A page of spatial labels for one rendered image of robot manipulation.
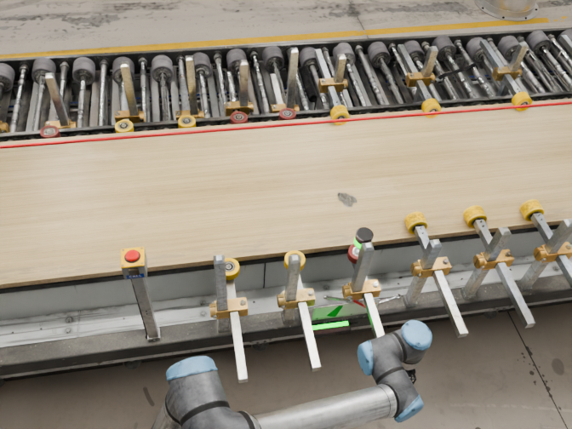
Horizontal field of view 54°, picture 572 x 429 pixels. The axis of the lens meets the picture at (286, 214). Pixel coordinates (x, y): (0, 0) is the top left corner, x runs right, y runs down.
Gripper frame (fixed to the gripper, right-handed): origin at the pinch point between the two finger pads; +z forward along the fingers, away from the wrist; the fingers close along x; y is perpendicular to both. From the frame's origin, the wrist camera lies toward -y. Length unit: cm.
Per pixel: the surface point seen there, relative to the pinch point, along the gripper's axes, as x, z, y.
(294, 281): -28.8, -16.7, -32.2
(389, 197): 20, -7, -73
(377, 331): -0.8, -3.2, -15.8
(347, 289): -7.4, -4.2, -33.5
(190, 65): -56, -30, -141
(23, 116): -140, 11, -164
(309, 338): -25.3, -2.9, -16.9
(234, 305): -50, -3, -34
